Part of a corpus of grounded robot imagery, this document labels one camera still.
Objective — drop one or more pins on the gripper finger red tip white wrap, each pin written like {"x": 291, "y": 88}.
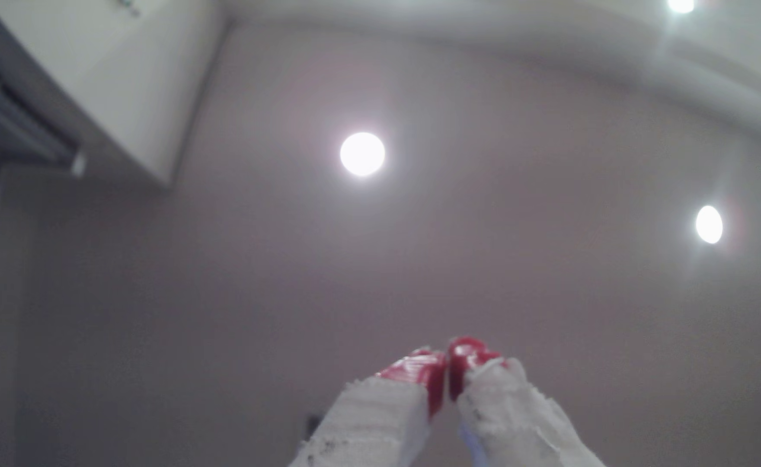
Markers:
{"x": 510, "y": 415}
{"x": 380, "y": 415}

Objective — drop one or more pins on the white wall air conditioner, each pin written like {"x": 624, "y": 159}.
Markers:
{"x": 134, "y": 78}

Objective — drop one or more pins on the round ceiling light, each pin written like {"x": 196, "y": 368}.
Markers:
{"x": 362, "y": 154}
{"x": 681, "y": 5}
{"x": 708, "y": 224}

